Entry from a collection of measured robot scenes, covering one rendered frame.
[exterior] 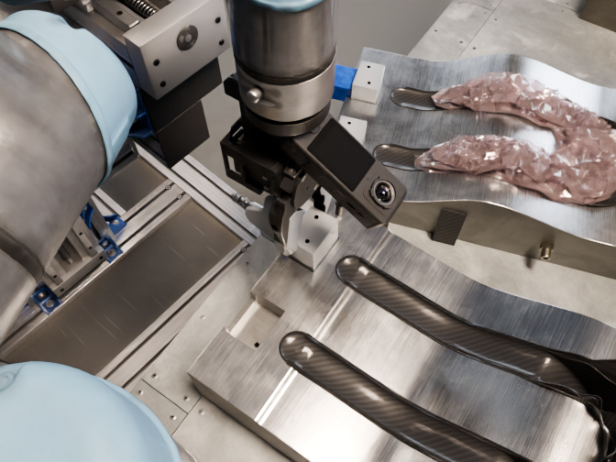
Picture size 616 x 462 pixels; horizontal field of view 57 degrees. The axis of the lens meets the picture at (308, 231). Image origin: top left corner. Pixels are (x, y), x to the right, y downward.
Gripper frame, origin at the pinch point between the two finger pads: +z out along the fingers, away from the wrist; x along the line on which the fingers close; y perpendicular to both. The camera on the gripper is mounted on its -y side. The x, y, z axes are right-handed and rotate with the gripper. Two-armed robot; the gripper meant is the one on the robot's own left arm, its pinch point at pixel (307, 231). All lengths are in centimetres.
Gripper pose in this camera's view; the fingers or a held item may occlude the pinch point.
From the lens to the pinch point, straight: 61.4
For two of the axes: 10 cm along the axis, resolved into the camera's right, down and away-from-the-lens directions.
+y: -8.3, -4.8, 2.8
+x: -5.6, 7.2, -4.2
